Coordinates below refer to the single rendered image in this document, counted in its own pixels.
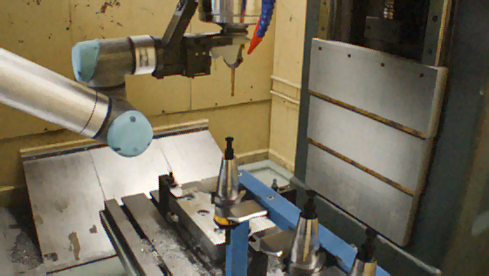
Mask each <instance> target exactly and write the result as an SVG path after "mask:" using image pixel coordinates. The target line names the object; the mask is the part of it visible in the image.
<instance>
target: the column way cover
mask: <svg viewBox="0 0 489 276"><path fill-rule="evenodd" d="M448 70H449V69H448V68H447V67H444V66H439V67H432V66H425V65H422V61H417V60H413V59H410V58H405V57H401V56H396V55H394V54H389V53H385V52H380V51H377V50H372V49H369V48H364V47H360V46H355V45H348V44H346V43H343V42H339V41H331V40H330V41H324V40H319V39H317V38H313V39H312V50H311V59H310V69H309V89H308V92H309V93H310V95H311V99H310V108H309V118H308V129H307V138H306V139H307V140H308V141H309V146H308V156H307V166H306V184H305V185H307V186H308V187H310V188H312V189H313V190H315V191H317V192H318V193H320V194H321V195H322V196H324V197H325V198H327V199H328V200H330V201H332V202H333V203H335V204H337V205H338V206H340V207H341V208H342V209H343V210H344V211H346V212H348V213H349V214H351V215H352V216H354V217H357V218H359V219H360V220H361V221H363V222H364V223H366V224H368V226H370V227H371V228H373V229H374V230H376V231H378V232H379V233H381V234H383V235H384V236H385V237H387V238H389V239H390V240H392V241H393V242H395V244H398V245H400V246H405V245H407V244H408V243H409V241H410V237H411V233H412V228H413V224H414V220H415V216H416V212H417V205H418V200H419V196H420V193H422V192H423V189H424V181H425V177H426V173H427V168H428V164H429V160H430V152H431V148H432V144H433V140H434V136H436V135H437V127H438V123H439V118H440V114H441V110H442V106H443V98H444V91H445V87H446V82H447V80H446V79H447V74H448Z"/></svg>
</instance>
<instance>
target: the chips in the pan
mask: <svg viewBox="0 0 489 276"><path fill-rule="evenodd" d="M14 218H15V219H14V220H16V221H18V222H23V221H33V220H34V218H33V214H32V210H30V211H27V212H26V213H22V212H21V213H20V214H19V213H18V215H16V216H15V217H14ZM37 235H38V234H37V233H36V232H34V231H27V232H24V233H22V232H20V233H19V234H18V235H16V236H15V237H14V239H15V244H14V246H15V247H14V249H15V250H14V251H13V253H12V256H11V257H12V258H13V259H12V261H11V262H13V263H20V264H22V263H23V264H25V265H27V266H28V267H29V270H31V269H32V270H33V269H36V268H38V267H39V265H40V264H41V265H43V264H44V261H45V260H42V261H41V259H44V258H45V257H46V258H47V260H48V259H52V262H53V261H56V262H57V260H58V261H59V259H58V255H57V253H56V252H53V253H49V254H47V253H46V254H44V256H43V258H42V254H41V251H40V247H39V242H38V237H37ZM23 264H22V265H23Z"/></svg>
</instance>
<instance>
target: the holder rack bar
mask: <svg viewBox="0 0 489 276"><path fill-rule="evenodd" d="M238 175H239V181H240V185H241V186H242V190H245V201H249V200H253V199H256V200H257V201H258V202H260V203H261V204H262V205H264V206H265V207H266V209H268V210H269V211H270V214H268V215H265V216H266V217H267V218H268V219H269V220H270V221H272V222H273V223H274V224H275V225H277V226H278V227H279V228H280V229H281V230H282V231H283V230H286V229H290V228H293V229H294V230H295V229H296V225H297V222H298V218H299V215H300V213H301V210H299V209H298V208H297V207H295V206H294V205H293V204H291V203H290V202H288V201H287V200H286V199H284V198H283V197H282V196H281V195H280V194H279V193H278V192H277V191H274V190H273V189H271V188H270V187H269V186H267V185H266V184H264V183H263V182H261V181H260V180H259V179H257V177H255V176H254V175H253V174H250V173H249V172H247V171H246V170H245V169H240V170H239V171H238ZM318 225H319V240H320V250H319V253H321V252H324V253H325V256H326V261H325V266H326V267H329V266H331V265H334V264H337V265H339V266H340V267H341V268H343V269H344V270H345V271H346V272H349V269H350V267H351V266H352V265H353V263H354V260H355V255H356V253H358V251H357V250H356V249H354V248H353V247H352V246H350V245H349V244H347V243H345V242H344V241H343V240H341V239H340V238H338V237H337V236H336V235H334V234H333V233H332V232H331V231H329V230H328V229H327V228H325V227H324V226H323V225H321V224H320V223H318ZM376 276H391V275H390V274H389V273H387V272H385V271H384V270H383V269H382V268H381V267H380V266H376Z"/></svg>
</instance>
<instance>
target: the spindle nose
mask: <svg viewBox="0 0 489 276"><path fill-rule="evenodd" d="M197 1H198V2H199V5H198V10H197V12H198V20H199V21H200V22H205V23H211V24H237V25H252V24H258V20H259V17H260V15H261V13H262V11H261V10H262V9H263V8H262V4H263V3H262V0H197Z"/></svg>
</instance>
